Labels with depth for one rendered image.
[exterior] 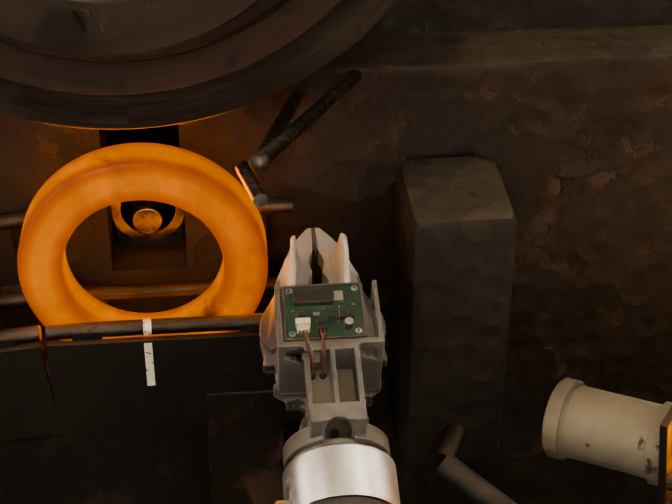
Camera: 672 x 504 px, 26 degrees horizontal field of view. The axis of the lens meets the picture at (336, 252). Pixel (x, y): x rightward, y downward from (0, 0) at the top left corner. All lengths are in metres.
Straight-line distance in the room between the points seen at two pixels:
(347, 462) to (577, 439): 0.20
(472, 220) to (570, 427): 0.16
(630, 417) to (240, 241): 0.31
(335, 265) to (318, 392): 0.14
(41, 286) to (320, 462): 0.28
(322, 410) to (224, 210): 0.20
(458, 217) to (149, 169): 0.22
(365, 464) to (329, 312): 0.11
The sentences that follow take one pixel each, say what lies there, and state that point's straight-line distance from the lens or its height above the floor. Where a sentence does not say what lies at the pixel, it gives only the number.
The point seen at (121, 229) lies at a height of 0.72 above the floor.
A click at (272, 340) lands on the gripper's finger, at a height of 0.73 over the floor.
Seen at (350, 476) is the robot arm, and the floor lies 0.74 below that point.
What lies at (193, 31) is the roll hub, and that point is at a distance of 0.88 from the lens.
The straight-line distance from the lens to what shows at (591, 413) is 1.06.
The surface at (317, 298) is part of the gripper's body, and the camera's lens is 0.98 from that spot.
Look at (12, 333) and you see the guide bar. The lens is 1.11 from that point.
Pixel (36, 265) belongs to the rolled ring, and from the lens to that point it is 1.09.
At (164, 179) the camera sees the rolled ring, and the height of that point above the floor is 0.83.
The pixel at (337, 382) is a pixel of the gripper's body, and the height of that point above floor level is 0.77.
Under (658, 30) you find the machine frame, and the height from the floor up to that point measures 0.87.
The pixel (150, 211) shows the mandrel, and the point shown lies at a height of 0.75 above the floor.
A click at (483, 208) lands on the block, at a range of 1.06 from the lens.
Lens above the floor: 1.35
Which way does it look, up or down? 33 degrees down
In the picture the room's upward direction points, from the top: straight up
